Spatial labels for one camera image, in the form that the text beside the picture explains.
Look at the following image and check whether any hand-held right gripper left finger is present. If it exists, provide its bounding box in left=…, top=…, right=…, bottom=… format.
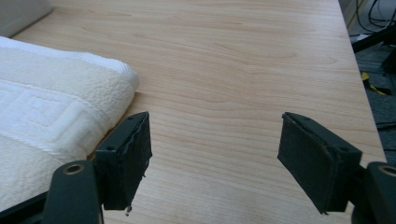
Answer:
left=93, top=111, right=153, bottom=212

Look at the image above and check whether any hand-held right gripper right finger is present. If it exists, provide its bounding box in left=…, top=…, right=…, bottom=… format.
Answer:
left=276, top=111, right=363, bottom=216

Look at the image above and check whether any white towel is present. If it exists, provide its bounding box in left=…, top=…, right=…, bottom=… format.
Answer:
left=0, top=35, right=140, bottom=213

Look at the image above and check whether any black metal stand bar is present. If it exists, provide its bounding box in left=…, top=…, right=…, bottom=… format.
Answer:
left=351, top=25, right=396, bottom=54

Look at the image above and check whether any yellow and black strap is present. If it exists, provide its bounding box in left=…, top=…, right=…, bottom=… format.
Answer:
left=361, top=71, right=392, bottom=97

